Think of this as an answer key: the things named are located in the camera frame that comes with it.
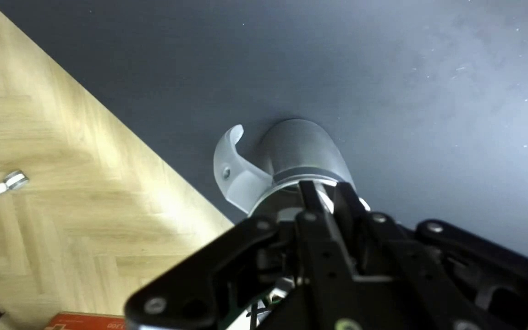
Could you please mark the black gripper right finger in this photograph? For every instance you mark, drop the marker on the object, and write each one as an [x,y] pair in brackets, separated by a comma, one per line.
[436,268]

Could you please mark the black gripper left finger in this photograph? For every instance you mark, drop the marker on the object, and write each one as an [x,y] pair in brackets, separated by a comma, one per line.
[320,262]

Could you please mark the silver metal flask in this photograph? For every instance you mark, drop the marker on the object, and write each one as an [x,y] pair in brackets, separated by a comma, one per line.
[302,149]

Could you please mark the red flat object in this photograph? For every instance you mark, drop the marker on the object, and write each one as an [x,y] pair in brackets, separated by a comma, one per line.
[87,321]

